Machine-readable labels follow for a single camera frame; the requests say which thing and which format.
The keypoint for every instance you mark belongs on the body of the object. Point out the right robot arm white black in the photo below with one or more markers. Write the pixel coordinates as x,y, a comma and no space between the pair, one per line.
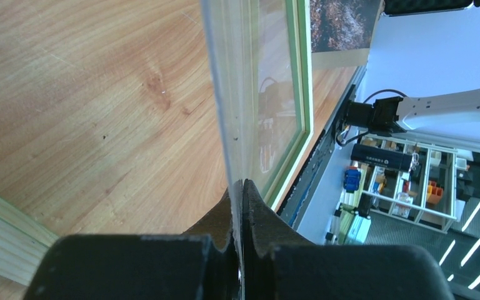
396,115

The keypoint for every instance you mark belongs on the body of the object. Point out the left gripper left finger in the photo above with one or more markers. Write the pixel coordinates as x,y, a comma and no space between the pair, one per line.
200,263

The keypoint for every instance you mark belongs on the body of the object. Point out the clear acrylic sheet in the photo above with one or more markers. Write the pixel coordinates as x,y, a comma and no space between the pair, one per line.
259,62

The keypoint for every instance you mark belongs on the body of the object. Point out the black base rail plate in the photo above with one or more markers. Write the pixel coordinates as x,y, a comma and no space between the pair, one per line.
332,89

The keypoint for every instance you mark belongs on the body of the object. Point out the wooden picture frame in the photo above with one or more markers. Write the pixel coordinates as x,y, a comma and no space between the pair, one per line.
128,116

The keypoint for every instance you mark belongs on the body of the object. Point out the black cylinder speaker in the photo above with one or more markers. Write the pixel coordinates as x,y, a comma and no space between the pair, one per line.
381,157

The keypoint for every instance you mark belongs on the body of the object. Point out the white shelving unit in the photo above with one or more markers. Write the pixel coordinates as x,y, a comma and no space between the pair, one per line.
429,195

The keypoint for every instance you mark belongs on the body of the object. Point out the autumn forest photo board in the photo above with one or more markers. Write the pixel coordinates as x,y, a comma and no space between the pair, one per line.
342,32

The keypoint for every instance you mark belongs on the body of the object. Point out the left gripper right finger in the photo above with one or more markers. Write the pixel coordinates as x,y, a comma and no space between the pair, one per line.
279,263

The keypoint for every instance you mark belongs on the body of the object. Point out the black poker chip case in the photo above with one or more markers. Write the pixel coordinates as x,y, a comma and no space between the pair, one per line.
393,8

